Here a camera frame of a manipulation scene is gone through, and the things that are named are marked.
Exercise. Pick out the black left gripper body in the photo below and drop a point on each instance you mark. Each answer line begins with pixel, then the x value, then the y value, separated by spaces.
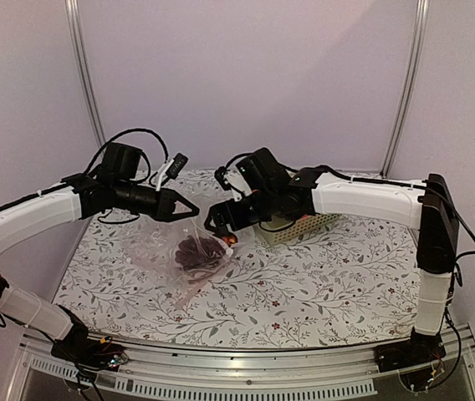
pixel 125 200

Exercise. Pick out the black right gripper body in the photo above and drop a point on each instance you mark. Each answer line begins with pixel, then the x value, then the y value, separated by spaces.
pixel 263 206

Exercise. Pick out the dark purple toy grapes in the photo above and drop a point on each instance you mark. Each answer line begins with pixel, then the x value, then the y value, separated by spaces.
pixel 199 253

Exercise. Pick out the clear pink-zipper zip bag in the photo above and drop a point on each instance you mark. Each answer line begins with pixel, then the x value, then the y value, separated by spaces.
pixel 135 244

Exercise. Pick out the clear white-dotted zip bag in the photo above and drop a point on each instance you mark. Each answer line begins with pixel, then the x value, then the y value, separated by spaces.
pixel 164 242

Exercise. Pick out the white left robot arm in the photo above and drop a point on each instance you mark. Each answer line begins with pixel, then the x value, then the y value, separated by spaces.
pixel 74 198

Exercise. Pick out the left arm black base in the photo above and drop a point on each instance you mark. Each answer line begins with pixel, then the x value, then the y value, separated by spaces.
pixel 94 354

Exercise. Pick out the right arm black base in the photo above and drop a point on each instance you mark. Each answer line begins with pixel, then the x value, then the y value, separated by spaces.
pixel 418 360

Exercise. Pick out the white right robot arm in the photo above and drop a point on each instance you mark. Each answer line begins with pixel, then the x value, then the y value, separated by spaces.
pixel 422 205

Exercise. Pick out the beige perforated plastic basket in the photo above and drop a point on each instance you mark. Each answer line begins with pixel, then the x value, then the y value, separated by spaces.
pixel 280 230

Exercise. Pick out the floral patterned table mat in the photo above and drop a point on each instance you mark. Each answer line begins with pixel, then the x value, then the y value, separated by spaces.
pixel 352 281

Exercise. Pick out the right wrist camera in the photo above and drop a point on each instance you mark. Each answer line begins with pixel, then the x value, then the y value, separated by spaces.
pixel 232 181

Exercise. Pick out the left aluminium frame post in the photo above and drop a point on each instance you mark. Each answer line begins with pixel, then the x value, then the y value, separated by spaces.
pixel 82 63

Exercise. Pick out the aluminium frame post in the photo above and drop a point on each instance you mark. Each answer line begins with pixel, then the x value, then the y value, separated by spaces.
pixel 417 43
pixel 82 63

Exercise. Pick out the right aluminium frame post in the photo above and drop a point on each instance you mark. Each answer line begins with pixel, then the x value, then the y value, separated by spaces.
pixel 417 43

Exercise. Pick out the aluminium front rail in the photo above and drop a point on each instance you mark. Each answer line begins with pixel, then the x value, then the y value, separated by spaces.
pixel 167 371

